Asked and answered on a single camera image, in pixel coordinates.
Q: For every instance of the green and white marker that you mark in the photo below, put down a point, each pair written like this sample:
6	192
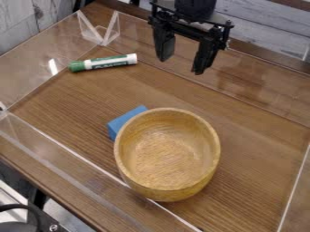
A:
100	63

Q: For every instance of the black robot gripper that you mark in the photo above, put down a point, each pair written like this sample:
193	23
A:
192	19

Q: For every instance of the brown wooden bowl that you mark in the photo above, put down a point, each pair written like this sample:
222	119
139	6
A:
167	153

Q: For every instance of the black metal table frame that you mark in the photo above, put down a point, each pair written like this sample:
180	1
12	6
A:
36	201

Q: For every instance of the blue rectangular block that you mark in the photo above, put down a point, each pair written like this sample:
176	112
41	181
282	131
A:
117	122

